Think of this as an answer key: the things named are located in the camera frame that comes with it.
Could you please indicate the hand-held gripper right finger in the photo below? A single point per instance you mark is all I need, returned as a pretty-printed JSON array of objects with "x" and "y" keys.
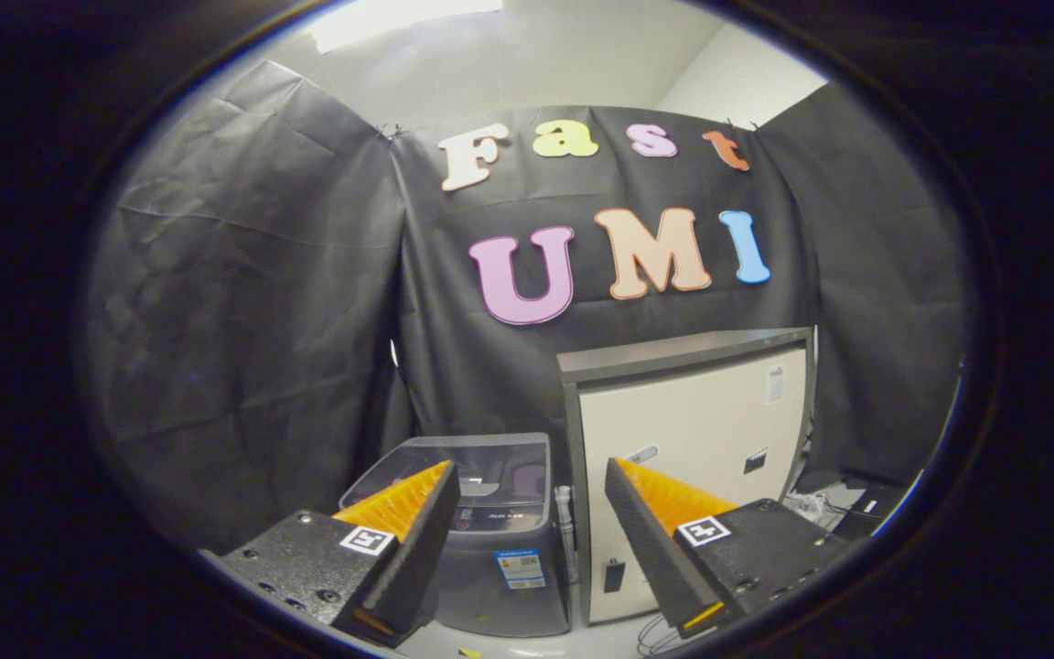
[{"x": 650, "y": 558}]

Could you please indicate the beige cabinet with grey top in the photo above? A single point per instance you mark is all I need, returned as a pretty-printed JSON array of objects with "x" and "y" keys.
[{"x": 692, "y": 412}]

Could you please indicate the black backdrop cloth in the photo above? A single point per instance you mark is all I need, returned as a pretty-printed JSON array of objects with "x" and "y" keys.
[{"x": 252, "y": 320}]

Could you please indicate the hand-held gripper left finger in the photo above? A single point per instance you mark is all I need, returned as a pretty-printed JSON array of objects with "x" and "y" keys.
[{"x": 417, "y": 558}]

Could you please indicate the grey washing machine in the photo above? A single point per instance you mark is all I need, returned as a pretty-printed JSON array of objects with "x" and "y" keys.
[{"x": 472, "y": 604}]

